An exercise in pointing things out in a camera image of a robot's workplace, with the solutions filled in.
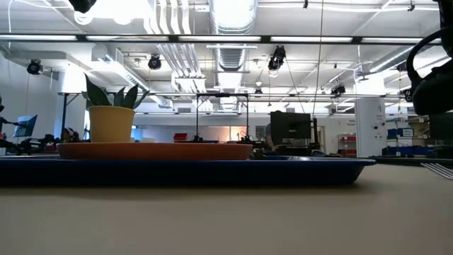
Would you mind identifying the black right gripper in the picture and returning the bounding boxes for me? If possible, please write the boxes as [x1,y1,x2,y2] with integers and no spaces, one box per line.
[411,59,453,116]

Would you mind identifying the fork with orange handle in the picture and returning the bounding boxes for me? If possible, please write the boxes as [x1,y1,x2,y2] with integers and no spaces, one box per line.
[420,161,453,181]

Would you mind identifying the coral round plate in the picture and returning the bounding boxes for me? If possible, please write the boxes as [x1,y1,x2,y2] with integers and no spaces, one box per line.
[56,142,254,162]

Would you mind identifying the blue plastic tray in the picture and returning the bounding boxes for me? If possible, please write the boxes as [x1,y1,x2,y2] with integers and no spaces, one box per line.
[0,154,377,187]

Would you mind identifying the blue storage bin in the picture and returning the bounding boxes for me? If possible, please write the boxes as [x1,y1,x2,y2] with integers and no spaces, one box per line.
[387,127,415,139]

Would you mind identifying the white pillar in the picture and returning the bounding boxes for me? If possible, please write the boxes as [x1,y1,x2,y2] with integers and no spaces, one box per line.
[355,97,387,159]

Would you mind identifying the snake plant in white pot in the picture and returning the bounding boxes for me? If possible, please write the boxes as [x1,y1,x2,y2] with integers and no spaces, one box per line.
[81,73,150,110]

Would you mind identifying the blue-lit monitor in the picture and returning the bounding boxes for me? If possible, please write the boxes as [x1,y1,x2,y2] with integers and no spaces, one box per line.
[13,114,38,138]

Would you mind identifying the black monitor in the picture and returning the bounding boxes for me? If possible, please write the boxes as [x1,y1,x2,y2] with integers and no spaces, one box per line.
[269,110,313,147]

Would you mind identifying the person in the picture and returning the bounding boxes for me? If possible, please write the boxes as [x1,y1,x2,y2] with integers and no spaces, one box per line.
[264,123,280,152]

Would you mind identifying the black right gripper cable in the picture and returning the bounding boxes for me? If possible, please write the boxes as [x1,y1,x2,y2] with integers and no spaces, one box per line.
[406,26,453,89]

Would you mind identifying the black aluminium table frame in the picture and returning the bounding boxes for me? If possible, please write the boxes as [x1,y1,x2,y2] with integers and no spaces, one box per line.
[367,155,453,167]

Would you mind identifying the black ceiling-mounted camera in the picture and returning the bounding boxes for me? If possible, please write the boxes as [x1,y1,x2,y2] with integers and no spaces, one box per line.
[26,58,44,76]
[268,45,287,71]
[147,53,163,71]

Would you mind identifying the black overhead frame beam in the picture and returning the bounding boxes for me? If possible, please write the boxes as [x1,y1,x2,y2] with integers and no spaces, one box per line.
[0,33,442,45]

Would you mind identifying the silver ceiling air duct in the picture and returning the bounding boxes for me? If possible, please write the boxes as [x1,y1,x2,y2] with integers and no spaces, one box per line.
[208,0,258,72]

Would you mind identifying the black stand frame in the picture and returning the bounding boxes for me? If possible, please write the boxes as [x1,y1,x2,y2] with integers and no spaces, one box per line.
[195,92,250,143]

